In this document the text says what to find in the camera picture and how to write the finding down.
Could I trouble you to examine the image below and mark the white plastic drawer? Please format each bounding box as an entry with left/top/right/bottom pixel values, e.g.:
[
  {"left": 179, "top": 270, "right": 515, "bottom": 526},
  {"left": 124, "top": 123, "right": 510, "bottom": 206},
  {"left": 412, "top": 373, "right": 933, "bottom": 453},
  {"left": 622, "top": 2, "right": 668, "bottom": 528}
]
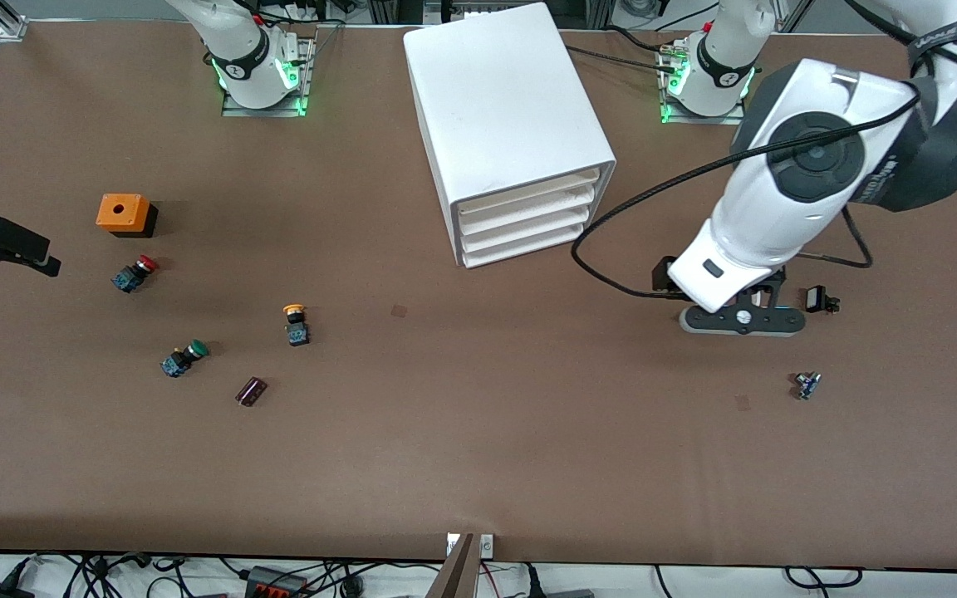
[
  {"left": 461, "top": 224, "right": 588, "bottom": 268},
  {"left": 454, "top": 169, "right": 604, "bottom": 218},
  {"left": 459, "top": 208, "right": 592, "bottom": 251},
  {"left": 457, "top": 189, "right": 598, "bottom": 234}
]

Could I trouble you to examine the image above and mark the yellow push button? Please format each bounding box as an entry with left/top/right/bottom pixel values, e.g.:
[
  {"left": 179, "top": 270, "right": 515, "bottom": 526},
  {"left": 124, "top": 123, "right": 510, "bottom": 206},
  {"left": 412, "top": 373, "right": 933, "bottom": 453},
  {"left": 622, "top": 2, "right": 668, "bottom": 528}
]
[{"left": 282, "top": 304, "right": 312, "bottom": 348}]

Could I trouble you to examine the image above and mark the red push button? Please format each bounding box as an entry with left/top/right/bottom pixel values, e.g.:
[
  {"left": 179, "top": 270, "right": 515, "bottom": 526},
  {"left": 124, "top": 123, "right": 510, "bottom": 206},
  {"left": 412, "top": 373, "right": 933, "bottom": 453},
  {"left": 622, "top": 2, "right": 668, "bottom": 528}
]
[{"left": 111, "top": 256, "right": 159, "bottom": 293}]

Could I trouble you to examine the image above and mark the green push button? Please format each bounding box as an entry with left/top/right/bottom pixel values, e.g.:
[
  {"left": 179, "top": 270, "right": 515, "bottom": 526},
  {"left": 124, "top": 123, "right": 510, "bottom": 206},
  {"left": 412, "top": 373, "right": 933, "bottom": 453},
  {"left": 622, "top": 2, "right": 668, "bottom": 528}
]
[{"left": 161, "top": 340, "right": 210, "bottom": 379}]

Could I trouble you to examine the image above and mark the white drawer cabinet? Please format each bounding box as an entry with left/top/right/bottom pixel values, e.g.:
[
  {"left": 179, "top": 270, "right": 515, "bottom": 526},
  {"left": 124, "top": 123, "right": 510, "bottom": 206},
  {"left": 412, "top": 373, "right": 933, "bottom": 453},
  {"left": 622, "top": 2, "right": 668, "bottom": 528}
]
[{"left": 403, "top": 2, "right": 617, "bottom": 270}]

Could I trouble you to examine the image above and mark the orange box with hole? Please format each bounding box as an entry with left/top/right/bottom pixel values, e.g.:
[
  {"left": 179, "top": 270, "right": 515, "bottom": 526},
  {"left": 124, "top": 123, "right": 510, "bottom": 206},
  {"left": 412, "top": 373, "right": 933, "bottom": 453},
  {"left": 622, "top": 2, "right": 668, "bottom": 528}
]
[{"left": 96, "top": 194, "right": 158, "bottom": 239}]

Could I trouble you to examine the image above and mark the black power strip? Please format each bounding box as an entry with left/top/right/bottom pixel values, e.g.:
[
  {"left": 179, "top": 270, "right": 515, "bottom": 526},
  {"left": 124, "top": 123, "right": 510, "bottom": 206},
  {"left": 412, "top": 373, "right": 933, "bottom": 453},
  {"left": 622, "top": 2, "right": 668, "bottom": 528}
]
[{"left": 244, "top": 566, "right": 311, "bottom": 598}]

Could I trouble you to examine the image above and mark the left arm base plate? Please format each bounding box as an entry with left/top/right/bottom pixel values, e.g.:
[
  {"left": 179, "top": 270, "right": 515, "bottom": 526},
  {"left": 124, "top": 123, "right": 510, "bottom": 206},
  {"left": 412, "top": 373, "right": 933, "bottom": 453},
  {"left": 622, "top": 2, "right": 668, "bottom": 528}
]
[{"left": 660, "top": 50, "right": 748, "bottom": 126}]

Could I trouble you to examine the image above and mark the black cable on table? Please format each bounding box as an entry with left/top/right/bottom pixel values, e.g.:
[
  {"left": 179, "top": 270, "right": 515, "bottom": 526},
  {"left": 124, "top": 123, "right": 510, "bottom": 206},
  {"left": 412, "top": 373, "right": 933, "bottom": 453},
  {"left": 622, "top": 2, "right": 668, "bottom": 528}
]
[
  {"left": 607, "top": 25, "right": 667, "bottom": 53},
  {"left": 566, "top": 46, "right": 679, "bottom": 72}
]

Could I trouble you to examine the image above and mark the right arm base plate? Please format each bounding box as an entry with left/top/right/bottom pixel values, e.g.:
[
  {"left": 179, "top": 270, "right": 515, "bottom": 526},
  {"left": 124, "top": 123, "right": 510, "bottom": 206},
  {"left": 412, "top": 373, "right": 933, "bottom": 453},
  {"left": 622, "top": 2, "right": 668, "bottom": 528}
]
[{"left": 221, "top": 35, "right": 311, "bottom": 118}]

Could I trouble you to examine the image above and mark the small white bracket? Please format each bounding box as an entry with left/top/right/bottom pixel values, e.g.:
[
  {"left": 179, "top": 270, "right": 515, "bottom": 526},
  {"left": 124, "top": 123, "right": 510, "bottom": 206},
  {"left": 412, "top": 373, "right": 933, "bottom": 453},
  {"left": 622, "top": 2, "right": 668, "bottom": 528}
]
[{"left": 446, "top": 534, "right": 495, "bottom": 558}]

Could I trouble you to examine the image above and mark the brown post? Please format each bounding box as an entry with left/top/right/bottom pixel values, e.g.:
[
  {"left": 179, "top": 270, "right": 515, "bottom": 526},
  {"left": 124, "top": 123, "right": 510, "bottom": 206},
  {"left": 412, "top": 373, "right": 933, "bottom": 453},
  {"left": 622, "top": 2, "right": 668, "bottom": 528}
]
[{"left": 426, "top": 533, "right": 479, "bottom": 598}]

